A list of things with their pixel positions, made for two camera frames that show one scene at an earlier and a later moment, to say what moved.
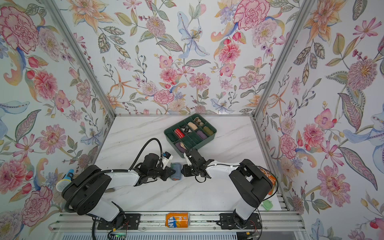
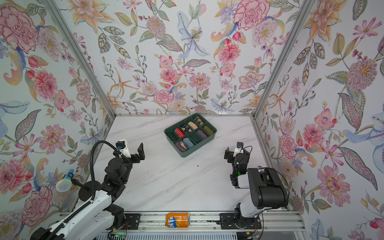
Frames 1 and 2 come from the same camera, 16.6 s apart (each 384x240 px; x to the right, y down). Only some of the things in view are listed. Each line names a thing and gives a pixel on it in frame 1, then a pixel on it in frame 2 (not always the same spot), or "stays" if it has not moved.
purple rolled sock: (202, 134) stays
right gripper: (186, 172) → (229, 155)
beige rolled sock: (192, 125) stays
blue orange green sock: (177, 175) → (188, 142)
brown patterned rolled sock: (199, 121) stays
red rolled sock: (180, 134) stays
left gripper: (166, 172) → (141, 154)
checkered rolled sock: (186, 129) stays
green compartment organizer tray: (189, 134) stays
